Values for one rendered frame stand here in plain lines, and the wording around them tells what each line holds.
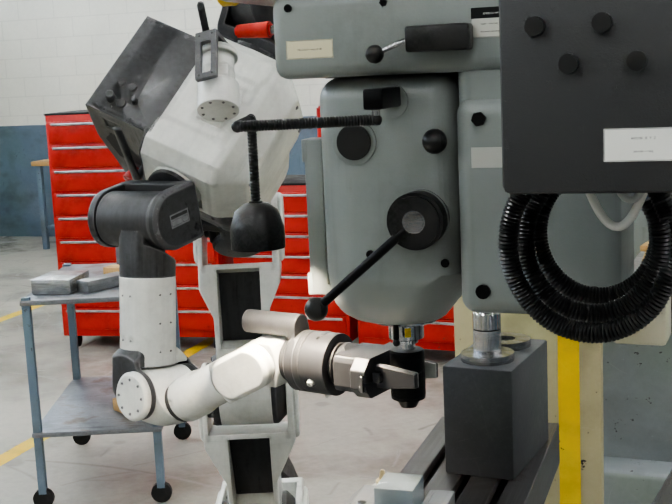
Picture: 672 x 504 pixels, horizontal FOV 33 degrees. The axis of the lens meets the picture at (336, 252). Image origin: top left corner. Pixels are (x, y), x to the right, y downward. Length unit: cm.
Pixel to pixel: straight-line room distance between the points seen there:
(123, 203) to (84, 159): 514
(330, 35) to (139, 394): 69
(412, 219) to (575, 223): 19
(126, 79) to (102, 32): 1010
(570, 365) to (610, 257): 196
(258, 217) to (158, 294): 40
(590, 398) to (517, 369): 143
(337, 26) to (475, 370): 72
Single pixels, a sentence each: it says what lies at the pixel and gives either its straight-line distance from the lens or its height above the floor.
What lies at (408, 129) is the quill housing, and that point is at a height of 156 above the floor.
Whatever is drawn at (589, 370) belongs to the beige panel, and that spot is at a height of 77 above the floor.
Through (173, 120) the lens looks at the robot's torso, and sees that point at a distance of 187.
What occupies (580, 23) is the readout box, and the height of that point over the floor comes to 167.
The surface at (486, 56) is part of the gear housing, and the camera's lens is 133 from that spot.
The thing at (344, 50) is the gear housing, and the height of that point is 166.
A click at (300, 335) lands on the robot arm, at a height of 127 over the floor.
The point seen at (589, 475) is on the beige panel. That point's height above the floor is 46.
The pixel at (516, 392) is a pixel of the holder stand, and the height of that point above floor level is 110.
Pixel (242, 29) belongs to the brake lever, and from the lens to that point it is 165.
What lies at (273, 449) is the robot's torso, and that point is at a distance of 228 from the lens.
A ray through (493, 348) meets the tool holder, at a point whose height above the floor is 117.
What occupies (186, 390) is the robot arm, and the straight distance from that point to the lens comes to 175.
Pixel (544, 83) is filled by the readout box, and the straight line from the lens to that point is 106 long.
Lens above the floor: 164
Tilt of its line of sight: 9 degrees down
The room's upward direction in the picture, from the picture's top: 3 degrees counter-clockwise
